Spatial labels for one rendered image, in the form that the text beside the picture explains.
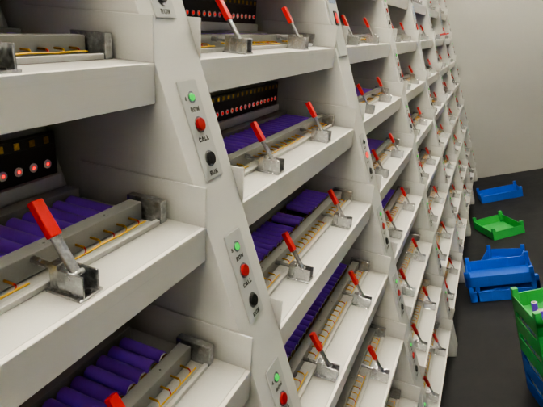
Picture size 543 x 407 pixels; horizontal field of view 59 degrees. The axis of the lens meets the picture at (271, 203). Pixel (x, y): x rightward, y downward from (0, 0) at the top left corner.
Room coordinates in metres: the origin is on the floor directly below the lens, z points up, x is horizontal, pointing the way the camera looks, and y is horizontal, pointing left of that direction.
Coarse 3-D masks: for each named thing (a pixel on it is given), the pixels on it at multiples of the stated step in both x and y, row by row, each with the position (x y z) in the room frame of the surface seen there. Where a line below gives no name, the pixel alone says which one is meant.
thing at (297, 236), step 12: (336, 192) 1.18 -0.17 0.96; (324, 204) 1.09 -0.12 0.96; (312, 216) 1.01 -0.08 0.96; (324, 216) 1.07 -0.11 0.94; (300, 228) 0.95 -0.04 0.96; (312, 228) 0.99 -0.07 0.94; (300, 240) 0.93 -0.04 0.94; (276, 252) 0.84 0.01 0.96; (288, 252) 0.87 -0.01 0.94; (264, 264) 0.79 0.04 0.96; (264, 276) 0.77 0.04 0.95; (276, 276) 0.78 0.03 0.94
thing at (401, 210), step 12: (396, 180) 1.83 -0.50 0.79; (396, 192) 1.75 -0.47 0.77; (408, 192) 1.80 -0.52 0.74; (420, 192) 1.80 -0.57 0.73; (384, 204) 1.63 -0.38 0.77; (396, 204) 1.69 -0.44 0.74; (408, 204) 1.64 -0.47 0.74; (420, 204) 1.77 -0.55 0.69; (396, 216) 1.56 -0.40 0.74; (408, 216) 1.58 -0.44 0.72; (396, 228) 1.41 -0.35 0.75; (408, 228) 1.48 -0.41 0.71; (396, 240) 1.39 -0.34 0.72; (396, 252) 1.31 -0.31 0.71
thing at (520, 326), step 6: (516, 312) 1.49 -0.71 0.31; (516, 318) 1.49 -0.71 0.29; (516, 324) 1.50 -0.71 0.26; (522, 324) 1.44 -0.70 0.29; (522, 330) 1.45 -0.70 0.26; (528, 330) 1.40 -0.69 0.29; (528, 336) 1.40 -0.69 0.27; (528, 342) 1.41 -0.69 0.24; (534, 342) 1.35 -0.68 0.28; (540, 342) 1.31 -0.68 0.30; (534, 348) 1.36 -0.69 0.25; (540, 348) 1.31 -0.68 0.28; (540, 354) 1.32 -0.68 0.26
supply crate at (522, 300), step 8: (512, 288) 1.49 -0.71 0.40; (512, 296) 1.49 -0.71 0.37; (520, 296) 1.50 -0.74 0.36; (528, 296) 1.50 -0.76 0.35; (536, 296) 1.49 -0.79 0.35; (520, 304) 1.43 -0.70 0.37; (528, 304) 1.49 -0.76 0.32; (520, 312) 1.44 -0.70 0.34; (528, 312) 1.45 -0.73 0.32; (536, 312) 1.32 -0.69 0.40; (528, 320) 1.37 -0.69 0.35; (536, 320) 1.31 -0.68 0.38; (536, 328) 1.32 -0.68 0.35
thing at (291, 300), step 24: (360, 192) 1.19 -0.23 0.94; (360, 216) 1.09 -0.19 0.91; (312, 240) 0.95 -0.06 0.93; (336, 240) 0.96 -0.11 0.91; (312, 264) 0.85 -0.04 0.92; (336, 264) 0.92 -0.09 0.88; (288, 288) 0.76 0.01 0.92; (312, 288) 0.77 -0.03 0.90; (288, 312) 0.69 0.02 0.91; (288, 336) 0.69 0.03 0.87
